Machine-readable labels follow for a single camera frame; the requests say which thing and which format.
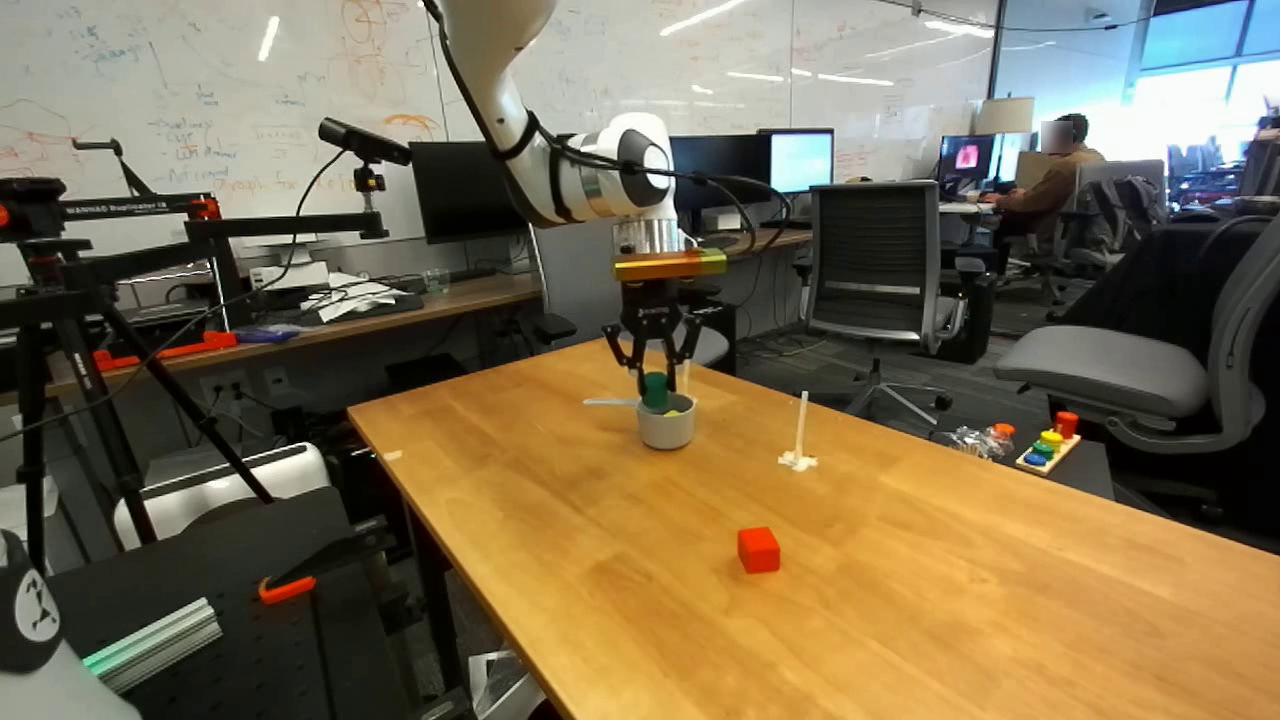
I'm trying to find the red bar clamp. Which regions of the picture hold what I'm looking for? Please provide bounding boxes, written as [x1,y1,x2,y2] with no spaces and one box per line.
[89,327,248,379]

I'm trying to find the monitor with pink screen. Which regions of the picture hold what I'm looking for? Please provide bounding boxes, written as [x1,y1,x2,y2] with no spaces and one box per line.
[938,131,1001,206]

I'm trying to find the orange wooden block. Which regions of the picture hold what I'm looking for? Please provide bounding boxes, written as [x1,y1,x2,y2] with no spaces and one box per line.
[734,526,785,581]

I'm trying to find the black mesh office chair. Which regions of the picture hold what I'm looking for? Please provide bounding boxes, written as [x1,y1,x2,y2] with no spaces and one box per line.
[799,181,948,352]

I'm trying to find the silver aluminium bar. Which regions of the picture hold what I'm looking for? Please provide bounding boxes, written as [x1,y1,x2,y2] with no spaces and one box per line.
[78,593,228,698]

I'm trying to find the wrist mounted camera bar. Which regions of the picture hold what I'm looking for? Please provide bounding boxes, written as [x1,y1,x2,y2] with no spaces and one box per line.
[614,247,734,287]

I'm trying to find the grey measuring cup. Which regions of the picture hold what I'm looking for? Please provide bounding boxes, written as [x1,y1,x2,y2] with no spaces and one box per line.
[582,390,701,457]

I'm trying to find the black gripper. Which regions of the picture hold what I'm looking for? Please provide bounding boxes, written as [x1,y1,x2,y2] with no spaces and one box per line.
[605,281,706,399]

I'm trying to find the black computer monitor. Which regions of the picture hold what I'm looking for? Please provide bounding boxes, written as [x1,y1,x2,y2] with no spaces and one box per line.
[672,131,772,216]
[406,136,538,247]

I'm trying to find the white plastic case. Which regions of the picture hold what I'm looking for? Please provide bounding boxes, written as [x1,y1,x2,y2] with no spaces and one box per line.
[108,436,331,553]

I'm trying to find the white papers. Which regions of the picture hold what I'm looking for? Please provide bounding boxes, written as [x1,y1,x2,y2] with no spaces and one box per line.
[294,274,408,327]

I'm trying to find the grey office chair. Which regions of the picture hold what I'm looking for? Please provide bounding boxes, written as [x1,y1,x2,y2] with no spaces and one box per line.
[992,216,1280,465]

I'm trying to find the long wooden workbench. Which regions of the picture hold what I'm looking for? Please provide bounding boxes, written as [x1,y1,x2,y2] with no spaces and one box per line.
[45,265,553,403]

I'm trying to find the orange handle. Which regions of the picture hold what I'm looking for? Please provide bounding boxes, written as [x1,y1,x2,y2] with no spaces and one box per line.
[253,574,325,613]

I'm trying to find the black cap white logo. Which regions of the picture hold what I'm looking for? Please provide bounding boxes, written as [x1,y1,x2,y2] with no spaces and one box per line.
[0,527,68,679]

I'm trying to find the black tripod rig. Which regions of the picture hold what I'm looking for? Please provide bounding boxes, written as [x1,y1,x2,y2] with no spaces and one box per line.
[0,131,406,581]

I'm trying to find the seated person brown shirt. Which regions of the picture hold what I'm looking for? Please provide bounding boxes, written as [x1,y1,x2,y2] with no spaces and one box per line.
[992,113,1113,260]

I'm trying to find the white peg stand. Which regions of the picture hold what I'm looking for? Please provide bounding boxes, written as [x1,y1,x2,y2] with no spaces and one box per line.
[777,390,824,478]

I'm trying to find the lit blue computer monitor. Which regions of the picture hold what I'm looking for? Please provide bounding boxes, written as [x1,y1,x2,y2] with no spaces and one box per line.
[756,126,840,206]

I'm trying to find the beige lamp shade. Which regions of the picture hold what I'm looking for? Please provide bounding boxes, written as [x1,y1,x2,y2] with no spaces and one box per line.
[975,91,1041,141]

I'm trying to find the black equipment case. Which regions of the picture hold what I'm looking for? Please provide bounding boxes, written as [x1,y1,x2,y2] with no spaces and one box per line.
[45,485,434,720]

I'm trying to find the grey chair backrest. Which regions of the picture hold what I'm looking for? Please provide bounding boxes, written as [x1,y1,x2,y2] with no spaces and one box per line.
[524,216,632,344]

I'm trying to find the multicoloured wooden peg toy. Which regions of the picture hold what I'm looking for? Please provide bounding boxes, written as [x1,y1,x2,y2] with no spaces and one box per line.
[1011,408,1089,481]

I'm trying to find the black camera on boom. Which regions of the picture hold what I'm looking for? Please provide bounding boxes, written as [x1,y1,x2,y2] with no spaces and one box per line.
[317,113,415,172]

